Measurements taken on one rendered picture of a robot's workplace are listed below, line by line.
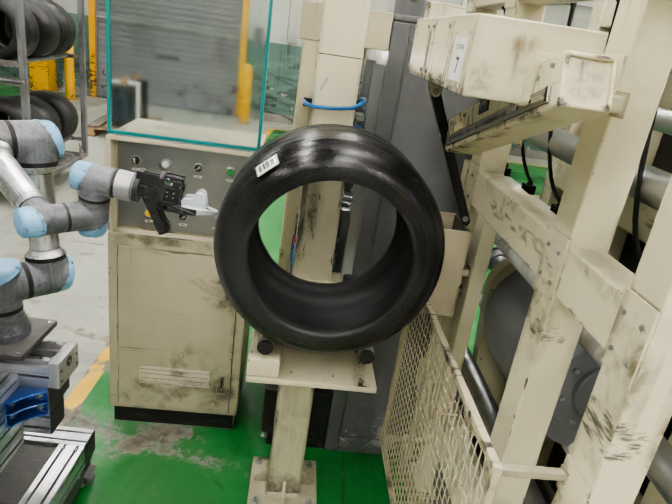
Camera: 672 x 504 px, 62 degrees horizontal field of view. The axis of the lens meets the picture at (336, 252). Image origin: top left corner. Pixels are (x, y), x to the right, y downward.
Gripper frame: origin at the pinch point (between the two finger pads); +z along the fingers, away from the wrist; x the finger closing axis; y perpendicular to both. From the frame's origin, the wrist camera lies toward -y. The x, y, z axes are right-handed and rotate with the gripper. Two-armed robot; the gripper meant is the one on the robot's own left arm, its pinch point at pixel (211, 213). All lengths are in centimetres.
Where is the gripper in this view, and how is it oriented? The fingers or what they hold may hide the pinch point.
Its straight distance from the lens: 148.5
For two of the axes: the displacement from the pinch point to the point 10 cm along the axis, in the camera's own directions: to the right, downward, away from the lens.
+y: 2.6, -9.0, -3.5
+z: 9.7, 2.2, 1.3
